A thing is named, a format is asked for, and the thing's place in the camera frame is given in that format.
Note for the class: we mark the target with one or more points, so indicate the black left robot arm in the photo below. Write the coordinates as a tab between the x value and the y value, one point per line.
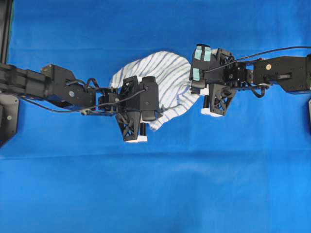
59	87

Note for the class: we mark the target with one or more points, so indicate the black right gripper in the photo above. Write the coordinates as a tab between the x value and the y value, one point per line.
217	95

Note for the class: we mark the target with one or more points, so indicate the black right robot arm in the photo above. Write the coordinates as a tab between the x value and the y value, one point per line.
291	73

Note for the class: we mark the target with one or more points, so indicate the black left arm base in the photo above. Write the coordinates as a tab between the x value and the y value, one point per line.
9	104

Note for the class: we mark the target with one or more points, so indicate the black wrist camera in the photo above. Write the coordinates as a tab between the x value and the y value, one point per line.
141	96
204	58

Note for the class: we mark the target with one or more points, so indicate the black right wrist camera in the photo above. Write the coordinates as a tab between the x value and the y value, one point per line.
204	58

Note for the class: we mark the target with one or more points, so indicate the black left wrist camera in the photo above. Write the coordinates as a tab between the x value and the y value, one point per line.
141	96

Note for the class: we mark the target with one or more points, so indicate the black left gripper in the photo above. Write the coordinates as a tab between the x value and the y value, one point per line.
132	128

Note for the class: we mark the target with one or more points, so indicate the blue table cloth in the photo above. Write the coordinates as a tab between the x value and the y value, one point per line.
246	172

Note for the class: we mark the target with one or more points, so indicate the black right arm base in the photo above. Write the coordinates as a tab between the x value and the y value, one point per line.
309	113

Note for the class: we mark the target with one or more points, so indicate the white blue striped towel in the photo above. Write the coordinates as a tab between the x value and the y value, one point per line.
171	73

